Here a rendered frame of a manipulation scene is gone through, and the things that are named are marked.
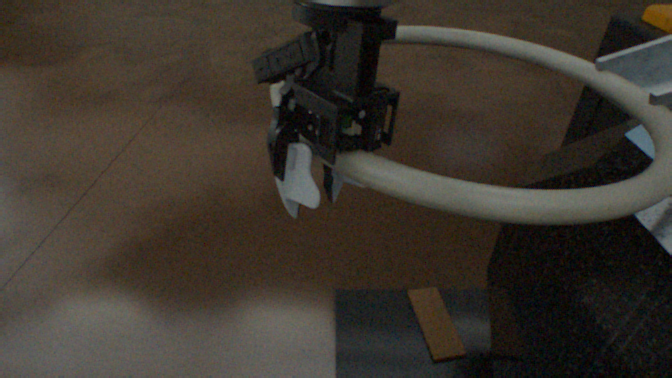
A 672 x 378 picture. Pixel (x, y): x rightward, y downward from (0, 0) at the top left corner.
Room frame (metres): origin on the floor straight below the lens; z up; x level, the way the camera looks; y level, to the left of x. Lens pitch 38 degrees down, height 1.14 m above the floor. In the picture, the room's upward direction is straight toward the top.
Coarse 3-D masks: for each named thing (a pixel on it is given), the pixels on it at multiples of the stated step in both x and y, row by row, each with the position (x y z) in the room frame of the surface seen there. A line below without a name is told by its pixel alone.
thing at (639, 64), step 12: (636, 48) 0.57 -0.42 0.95; (648, 48) 0.57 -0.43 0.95; (660, 48) 0.57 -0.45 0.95; (600, 60) 0.57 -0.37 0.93; (612, 60) 0.57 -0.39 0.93; (624, 60) 0.57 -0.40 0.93; (636, 60) 0.57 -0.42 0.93; (648, 60) 0.57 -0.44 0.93; (660, 60) 0.57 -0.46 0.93; (624, 72) 0.57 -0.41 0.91; (636, 72) 0.57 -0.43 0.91; (648, 72) 0.57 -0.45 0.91; (660, 72) 0.57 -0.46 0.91; (636, 84) 0.55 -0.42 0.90; (648, 84) 0.55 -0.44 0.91; (660, 84) 0.54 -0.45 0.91; (660, 96) 0.46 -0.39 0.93; (636, 120) 0.48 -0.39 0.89
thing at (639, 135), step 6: (642, 126) 0.58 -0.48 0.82; (630, 132) 0.58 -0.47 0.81; (636, 132) 0.57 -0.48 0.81; (642, 132) 0.57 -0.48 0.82; (630, 138) 0.57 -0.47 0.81; (636, 138) 0.56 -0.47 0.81; (642, 138) 0.56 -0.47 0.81; (648, 138) 0.55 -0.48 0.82; (642, 144) 0.55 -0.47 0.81; (648, 144) 0.54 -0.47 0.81; (642, 150) 0.54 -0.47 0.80; (648, 150) 0.53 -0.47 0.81
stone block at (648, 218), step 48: (576, 144) 0.72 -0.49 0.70; (624, 144) 0.57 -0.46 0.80; (528, 240) 0.64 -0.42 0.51; (576, 240) 0.52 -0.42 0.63; (624, 240) 0.43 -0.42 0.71; (528, 288) 0.58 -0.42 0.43; (576, 288) 0.47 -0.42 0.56; (624, 288) 0.39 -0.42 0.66; (528, 336) 0.52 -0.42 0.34; (576, 336) 0.42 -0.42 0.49; (624, 336) 0.35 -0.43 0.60
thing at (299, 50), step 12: (300, 36) 0.35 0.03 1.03; (276, 48) 0.38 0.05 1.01; (288, 48) 0.37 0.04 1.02; (300, 48) 0.35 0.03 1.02; (312, 48) 0.35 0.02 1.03; (252, 60) 0.41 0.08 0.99; (264, 60) 0.40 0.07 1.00; (276, 60) 0.38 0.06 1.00; (288, 60) 0.37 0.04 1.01; (300, 60) 0.35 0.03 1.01; (312, 60) 0.34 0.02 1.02; (264, 72) 0.40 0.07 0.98; (276, 72) 0.38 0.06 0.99; (288, 72) 0.38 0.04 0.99
